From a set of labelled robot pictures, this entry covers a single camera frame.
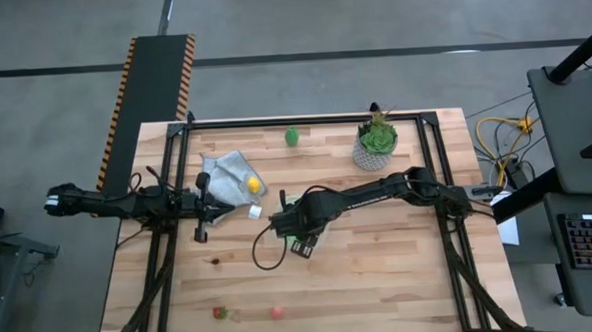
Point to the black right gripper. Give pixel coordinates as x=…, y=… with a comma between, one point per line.
x=300, y=216

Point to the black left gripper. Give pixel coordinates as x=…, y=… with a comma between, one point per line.
x=195, y=208

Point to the yellow lemon toy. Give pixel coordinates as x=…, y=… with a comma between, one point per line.
x=253, y=185

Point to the dark cherry toy with stem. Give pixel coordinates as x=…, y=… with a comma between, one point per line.
x=214, y=261

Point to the pink peach toy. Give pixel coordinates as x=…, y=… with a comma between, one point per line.
x=277, y=313

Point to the red strawberry toy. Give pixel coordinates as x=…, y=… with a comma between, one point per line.
x=219, y=313

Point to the green pepper toy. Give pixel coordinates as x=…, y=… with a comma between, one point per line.
x=292, y=136

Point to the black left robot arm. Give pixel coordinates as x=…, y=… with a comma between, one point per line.
x=102, y=204

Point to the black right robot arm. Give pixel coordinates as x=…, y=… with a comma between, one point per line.
x=372, y=190

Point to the clear plastic tupperware container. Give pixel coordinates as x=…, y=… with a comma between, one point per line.
x=323, y=238

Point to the grey cloth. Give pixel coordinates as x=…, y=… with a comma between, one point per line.
x=226, y=179

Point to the small white block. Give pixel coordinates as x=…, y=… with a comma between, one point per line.
x=255, y=212

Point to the succulent in patterned pot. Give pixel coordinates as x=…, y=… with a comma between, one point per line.
x=377, y=140

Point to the black hazard-striped floor mat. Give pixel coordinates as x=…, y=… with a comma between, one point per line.
x=152, y=92

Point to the white paper sheet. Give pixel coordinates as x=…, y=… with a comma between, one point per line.
x=509, y=229

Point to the dark metal stand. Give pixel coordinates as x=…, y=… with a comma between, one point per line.
x=9, y=248

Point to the grey desk with keyboard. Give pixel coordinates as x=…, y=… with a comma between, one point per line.
x=582, y=293

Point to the black pole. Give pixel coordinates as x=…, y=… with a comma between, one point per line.
x=579, y=53

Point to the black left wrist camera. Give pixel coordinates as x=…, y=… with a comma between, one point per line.
x=203, y=180

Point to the black aluminium rig frame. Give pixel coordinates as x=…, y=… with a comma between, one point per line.
x=299, y=121

